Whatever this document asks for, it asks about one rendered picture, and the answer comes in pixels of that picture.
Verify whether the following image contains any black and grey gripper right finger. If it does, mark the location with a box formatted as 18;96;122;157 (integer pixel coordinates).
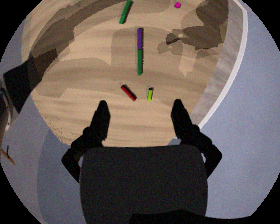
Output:
171;99;222;179

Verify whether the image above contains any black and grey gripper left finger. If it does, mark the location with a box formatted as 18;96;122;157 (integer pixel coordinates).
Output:
61;100;111;183

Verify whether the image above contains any red rod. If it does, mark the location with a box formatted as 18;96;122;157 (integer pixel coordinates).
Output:
121;85;136;101

